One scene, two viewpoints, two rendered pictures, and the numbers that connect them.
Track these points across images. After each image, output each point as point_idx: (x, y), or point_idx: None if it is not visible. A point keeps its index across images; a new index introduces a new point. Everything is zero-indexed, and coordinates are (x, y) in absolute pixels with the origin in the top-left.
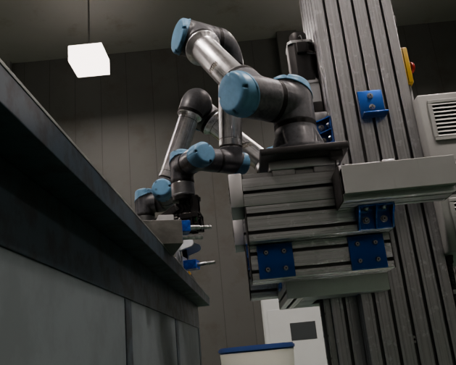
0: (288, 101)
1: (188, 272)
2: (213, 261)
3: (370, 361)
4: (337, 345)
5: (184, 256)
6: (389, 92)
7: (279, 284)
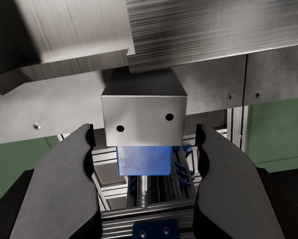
0: None
1: (99, 128)
2: (139, 206)
3: (130, 201)
4: (137, 198)
5: (201, 139)
6: None
7: (138, 229)
